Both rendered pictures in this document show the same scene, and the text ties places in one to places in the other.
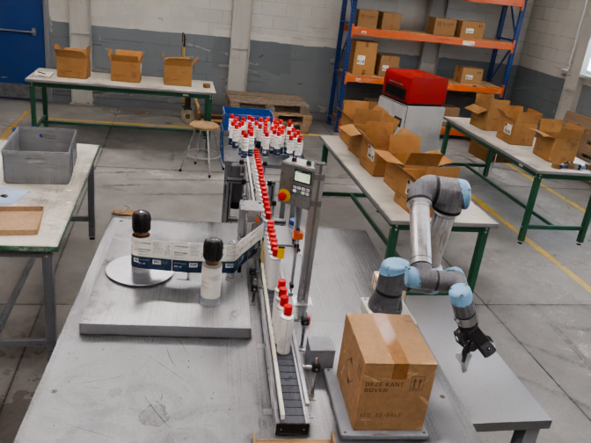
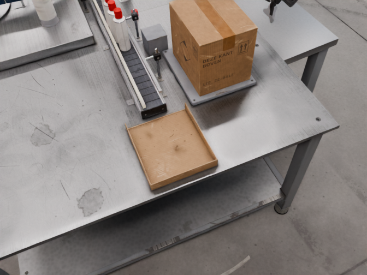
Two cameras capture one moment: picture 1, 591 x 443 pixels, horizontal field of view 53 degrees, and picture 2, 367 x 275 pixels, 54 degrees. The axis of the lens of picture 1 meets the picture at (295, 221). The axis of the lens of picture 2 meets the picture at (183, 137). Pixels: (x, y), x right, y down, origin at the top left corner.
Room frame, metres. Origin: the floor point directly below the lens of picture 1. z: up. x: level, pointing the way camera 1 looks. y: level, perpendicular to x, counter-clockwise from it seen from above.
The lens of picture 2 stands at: (0.58, -0.01, 1.98)
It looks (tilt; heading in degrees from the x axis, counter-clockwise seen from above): 54 degrees down; 350
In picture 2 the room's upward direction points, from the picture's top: 4 degrees counter-clockwise
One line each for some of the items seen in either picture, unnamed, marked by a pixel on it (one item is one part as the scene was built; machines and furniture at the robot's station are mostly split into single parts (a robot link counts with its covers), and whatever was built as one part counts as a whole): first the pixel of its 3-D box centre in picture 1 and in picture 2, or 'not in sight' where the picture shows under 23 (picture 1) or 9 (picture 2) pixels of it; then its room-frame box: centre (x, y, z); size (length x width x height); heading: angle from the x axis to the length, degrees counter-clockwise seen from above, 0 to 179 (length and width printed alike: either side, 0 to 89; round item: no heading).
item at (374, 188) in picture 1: (385, 214); not in sight; (4.89, -0.77, 0.39); 2.20 x 0.80 x 0.78; 13
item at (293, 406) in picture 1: (272, 299); (101, 2); (2.36, 0.06, 0.86); 1.65 x 0.08 x 0.04; 9
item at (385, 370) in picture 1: (383, 369); (211, 41); (1.74, -0.36, 0.99); 0.30 x 0.24 x 0.27; 10
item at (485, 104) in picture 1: (489, 112); not in sight; (7.22, -2.16, 0.97); 0.51 x 0.36 x 0.37; 106
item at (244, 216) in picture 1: (250, 229); not in sight; (2.76, 0.22, 1.01); 0.14 x 0.13 x 0.26; 9
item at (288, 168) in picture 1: (301, 183); not in sight; (2.48, 0.00, 1.38); 0.17 x 0.10 x 0.19; 64
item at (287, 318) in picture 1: (285, 329); (121, 29); (1.93, -0.01, 0.98); 0.05 x 0.05 x 0.20
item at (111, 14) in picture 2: (281, 319); (116, 22); (1.99, 0.01, 0.98); 0.05 x 0.05 x 0.20
